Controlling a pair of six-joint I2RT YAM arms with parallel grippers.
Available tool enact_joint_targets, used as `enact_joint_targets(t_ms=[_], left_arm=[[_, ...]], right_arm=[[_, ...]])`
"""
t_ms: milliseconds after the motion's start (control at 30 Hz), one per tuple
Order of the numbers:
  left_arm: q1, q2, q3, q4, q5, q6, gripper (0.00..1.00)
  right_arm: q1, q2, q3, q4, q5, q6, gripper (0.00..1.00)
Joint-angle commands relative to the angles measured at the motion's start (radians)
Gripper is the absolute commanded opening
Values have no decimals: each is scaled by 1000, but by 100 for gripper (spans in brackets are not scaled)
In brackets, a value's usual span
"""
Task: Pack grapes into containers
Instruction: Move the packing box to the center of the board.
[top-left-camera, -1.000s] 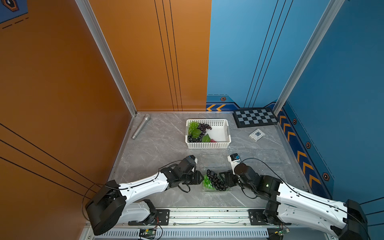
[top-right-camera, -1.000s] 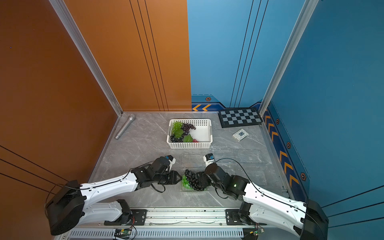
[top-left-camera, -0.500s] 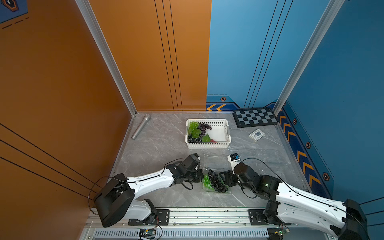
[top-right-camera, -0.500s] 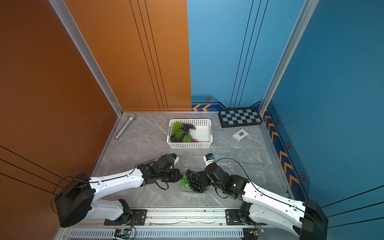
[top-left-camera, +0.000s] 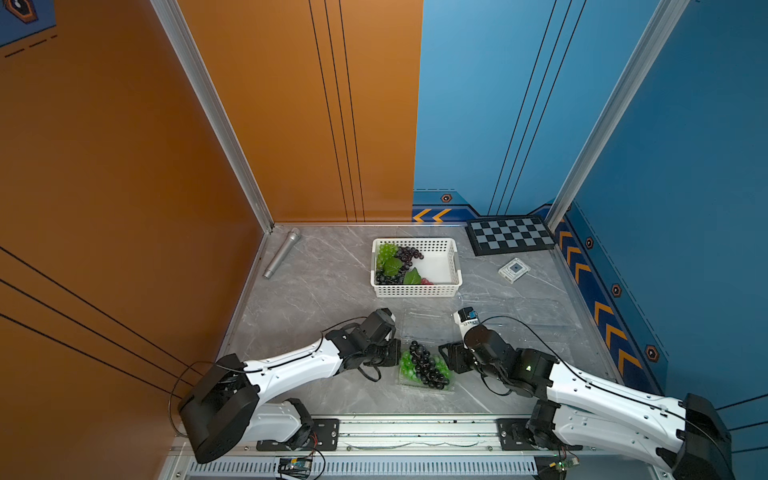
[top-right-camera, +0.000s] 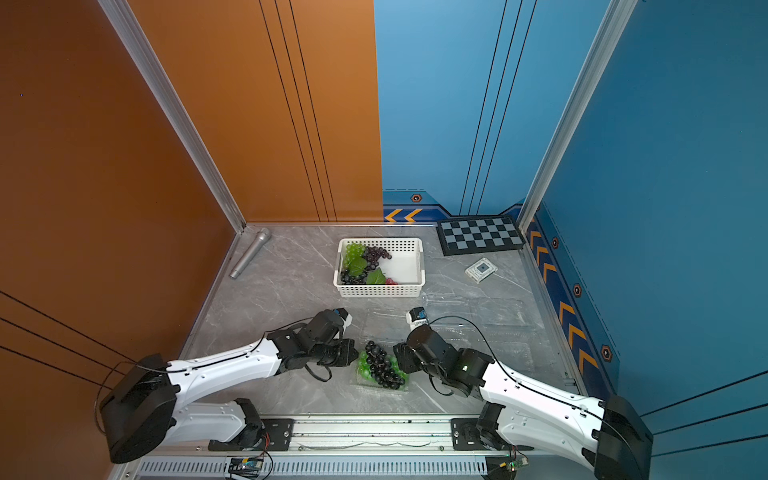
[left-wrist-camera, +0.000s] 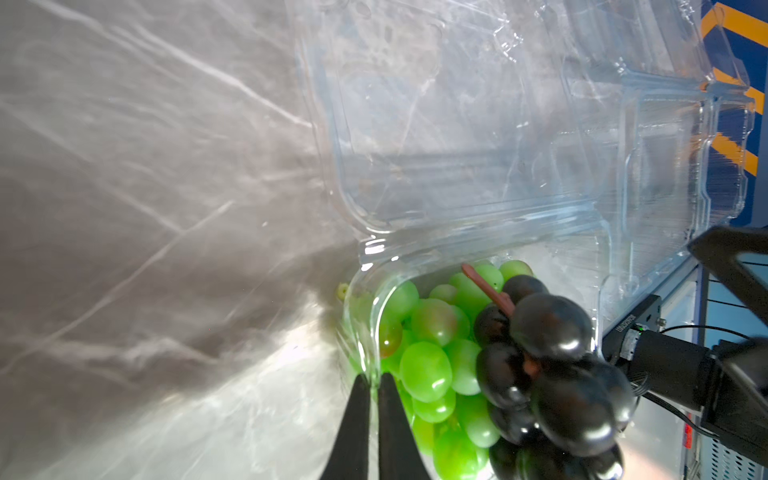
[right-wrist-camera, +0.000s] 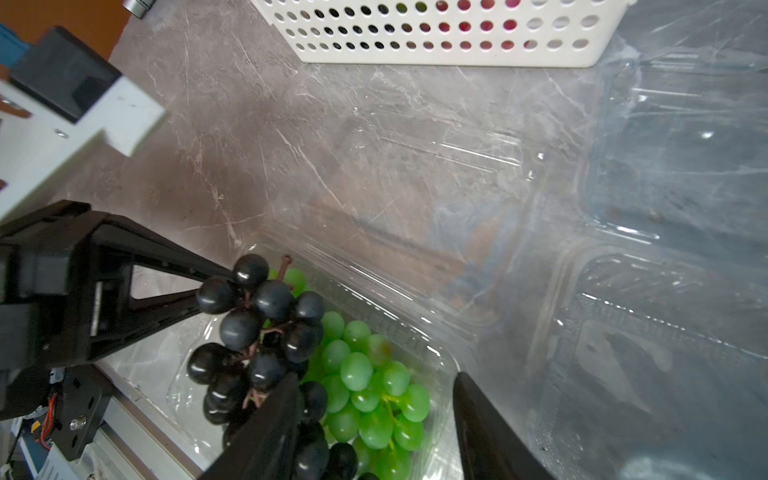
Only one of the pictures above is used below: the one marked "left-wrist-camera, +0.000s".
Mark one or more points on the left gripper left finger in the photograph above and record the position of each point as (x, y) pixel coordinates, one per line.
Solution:
(349, 458)

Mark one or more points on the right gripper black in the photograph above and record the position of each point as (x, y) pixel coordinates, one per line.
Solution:
(735, 408)

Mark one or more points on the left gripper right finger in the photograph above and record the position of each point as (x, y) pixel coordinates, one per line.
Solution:
(399, 458)

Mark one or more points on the green grape bunch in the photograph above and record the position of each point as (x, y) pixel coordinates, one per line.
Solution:
(416, 322)

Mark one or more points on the black grape bunch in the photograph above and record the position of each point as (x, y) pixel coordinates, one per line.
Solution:
(558, 405)

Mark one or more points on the clear clamshell container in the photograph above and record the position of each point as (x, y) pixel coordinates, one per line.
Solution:
(584, 143)

